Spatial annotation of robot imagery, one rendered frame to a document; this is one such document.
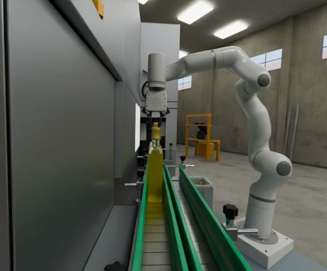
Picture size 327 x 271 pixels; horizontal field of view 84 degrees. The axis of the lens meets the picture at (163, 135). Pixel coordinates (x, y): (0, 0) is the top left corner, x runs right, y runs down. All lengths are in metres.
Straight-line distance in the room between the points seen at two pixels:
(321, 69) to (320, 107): 1.29
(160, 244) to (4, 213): 0.36
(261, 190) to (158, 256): 0.66
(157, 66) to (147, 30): 1.16
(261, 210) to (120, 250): 0.73
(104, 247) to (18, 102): 0.39
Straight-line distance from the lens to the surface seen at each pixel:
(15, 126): 0.23
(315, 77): 8.45
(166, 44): 1.96
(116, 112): 0.66
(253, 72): 0.90
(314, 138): 8.24
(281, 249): 1.11
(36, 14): 0.29
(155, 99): 0.86
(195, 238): 0.56
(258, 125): 0.96
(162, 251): 0.51
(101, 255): 0.51
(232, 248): 0.39
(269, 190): 1.02
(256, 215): 1.07
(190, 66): 0.89
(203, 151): 8.13
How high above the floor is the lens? 1.35
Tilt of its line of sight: 4 degrees down
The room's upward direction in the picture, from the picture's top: 2 degrees clockwise
